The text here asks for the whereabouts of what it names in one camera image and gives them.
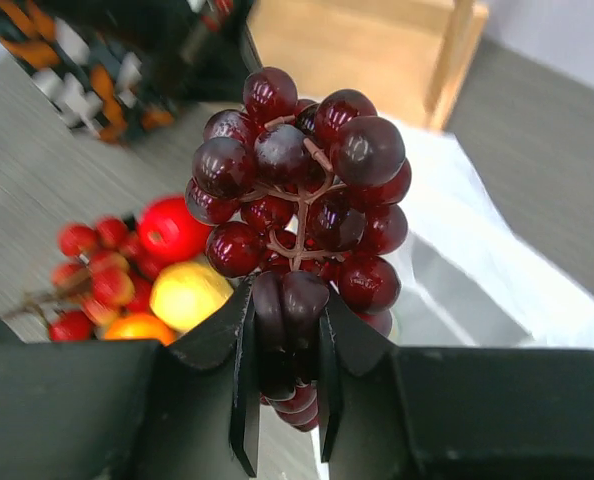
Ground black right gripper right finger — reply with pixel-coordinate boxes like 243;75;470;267
318;295;594;479

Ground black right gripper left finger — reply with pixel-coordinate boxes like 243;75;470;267
0;277;262;480

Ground fake orange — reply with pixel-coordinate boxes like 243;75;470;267
102;313;177;345

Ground fake red cherry bunch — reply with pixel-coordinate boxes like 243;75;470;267
3;215;153;343

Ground white plastic bag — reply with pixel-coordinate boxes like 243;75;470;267
387;121;594;349

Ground fake yellow lemon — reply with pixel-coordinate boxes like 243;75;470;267
150;261;234;333

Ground fake red apple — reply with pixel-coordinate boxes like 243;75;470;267
137;195;212;263

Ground fake purple grapes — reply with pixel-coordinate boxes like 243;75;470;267
186;67;412;432

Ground orange black patterned garment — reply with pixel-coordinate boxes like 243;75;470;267
0;1;179;144

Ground wooden clothes rack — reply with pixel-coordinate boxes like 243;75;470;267
248;0;489;131

